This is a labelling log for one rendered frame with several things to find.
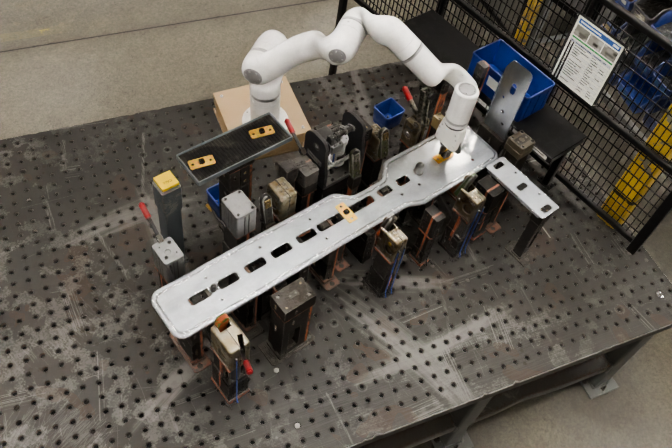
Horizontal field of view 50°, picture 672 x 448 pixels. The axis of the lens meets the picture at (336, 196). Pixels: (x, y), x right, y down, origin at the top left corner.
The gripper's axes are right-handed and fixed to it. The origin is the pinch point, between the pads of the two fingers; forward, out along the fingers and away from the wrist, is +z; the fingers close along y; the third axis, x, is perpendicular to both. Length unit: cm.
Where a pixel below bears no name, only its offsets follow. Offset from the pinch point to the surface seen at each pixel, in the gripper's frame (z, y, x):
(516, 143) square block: -2.5, 13.1, 24.0
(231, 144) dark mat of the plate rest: -13, -35, -70
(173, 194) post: -9, -30, -95
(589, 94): -16, 17, 54
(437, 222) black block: 4.8, 20.2, -21.5
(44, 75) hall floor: 103, -221, -74
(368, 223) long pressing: 3.4, 7.8, -43.0
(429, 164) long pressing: 3.4, -0.2, -6.8
